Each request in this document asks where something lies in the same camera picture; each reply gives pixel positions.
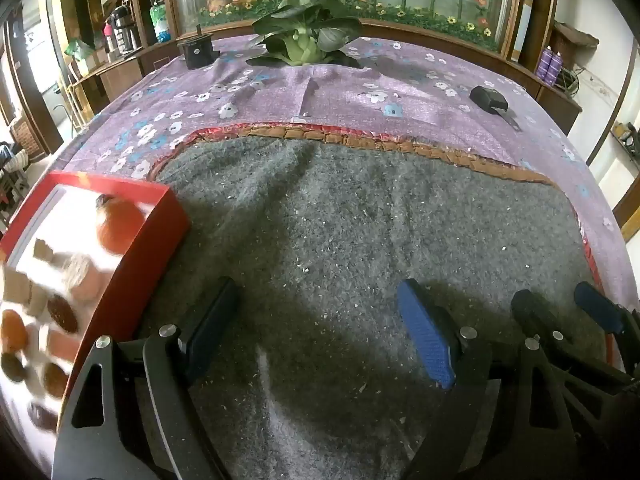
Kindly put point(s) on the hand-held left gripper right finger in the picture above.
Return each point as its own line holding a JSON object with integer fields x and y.
{"x": 425, "y": 335}

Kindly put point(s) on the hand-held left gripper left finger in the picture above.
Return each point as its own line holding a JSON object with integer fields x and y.
{"x": 216, "y": 316}

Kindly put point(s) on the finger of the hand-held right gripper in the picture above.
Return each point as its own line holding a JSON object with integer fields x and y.
{"x": 530, "y": 310}
{"x": 597, "y": 310}

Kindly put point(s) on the red cardboard box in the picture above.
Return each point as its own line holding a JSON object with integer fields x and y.
{"x": 150, "y": 240}

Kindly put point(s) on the orange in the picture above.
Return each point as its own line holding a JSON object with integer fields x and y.
{"x": 120, "y": 225}

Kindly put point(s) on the brown kiwi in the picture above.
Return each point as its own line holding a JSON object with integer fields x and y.
{"x": 54, "y": 379}

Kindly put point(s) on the beige faceted chunk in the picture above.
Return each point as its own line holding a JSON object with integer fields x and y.
{"x": 42, "y": 250}
{"x": 15, "y": 287}
{"x": 37, "y": 301}

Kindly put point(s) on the grey felt mat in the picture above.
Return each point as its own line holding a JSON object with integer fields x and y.
{"x": 350, "y": 220}

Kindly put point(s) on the pale pink round fruit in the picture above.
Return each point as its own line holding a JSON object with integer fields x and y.
{"x": 82, "y": 277}

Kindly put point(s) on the reddish block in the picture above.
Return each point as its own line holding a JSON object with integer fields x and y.
{"x": 62, "y": 346}

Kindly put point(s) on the small tangerine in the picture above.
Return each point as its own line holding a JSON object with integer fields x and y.
{"x": 12, "y": 332}

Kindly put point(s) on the small black device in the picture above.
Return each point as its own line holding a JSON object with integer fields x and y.
{"x": 487, "y": 97}

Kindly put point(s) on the purple spray can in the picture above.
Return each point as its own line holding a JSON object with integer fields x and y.
{"x": 545, "y": 62}
{"x": 555, "y": 69}

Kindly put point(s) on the purple floral tablecloth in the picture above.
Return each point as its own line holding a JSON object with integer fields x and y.
{"x": 350, "y": 95}

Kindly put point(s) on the wooden side counter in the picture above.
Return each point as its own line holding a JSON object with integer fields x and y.
{"x": 120, "y": 75}

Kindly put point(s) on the green bok choy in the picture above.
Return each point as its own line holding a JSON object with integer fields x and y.
{"x": 300, "y": 47}

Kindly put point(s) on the plastic bottle with blue label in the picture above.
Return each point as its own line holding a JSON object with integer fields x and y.
{"x": 161, "y": 22}

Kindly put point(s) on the green plastic bag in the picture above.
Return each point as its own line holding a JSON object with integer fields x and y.
{"x": 77, "y": 50}

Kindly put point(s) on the dark thermos jug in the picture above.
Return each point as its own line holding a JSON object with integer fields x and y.
{"x": 122, "y": 30}

